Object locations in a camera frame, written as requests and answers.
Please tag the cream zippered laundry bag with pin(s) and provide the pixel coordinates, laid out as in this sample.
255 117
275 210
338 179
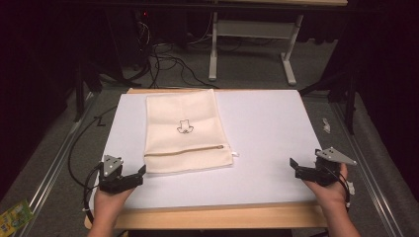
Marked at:
184 131

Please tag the metal floor rail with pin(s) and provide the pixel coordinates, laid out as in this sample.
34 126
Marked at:
49 174
365 164

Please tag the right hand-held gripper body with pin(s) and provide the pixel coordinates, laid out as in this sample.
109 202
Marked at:
324 169

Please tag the green yellow packet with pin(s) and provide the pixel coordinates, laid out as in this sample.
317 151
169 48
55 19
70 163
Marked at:
13 219

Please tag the crumpled clear plastic scrap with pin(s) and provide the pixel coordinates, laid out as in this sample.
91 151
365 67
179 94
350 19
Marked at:
326 125

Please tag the black metal stand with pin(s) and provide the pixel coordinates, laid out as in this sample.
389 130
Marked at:
346 95
86 89

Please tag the white desk frame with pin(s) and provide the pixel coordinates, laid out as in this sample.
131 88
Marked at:
253 29

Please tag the white table mat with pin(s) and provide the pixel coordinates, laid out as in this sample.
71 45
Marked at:
263 138

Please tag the person's right hand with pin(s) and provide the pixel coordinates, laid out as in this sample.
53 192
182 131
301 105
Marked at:
332 191

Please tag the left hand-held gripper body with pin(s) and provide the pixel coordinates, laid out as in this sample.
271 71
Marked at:
113 182

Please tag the wooden table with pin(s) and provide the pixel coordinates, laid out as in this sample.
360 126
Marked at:
214 219

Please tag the person's left hand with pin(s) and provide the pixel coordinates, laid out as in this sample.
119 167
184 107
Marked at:
112 200

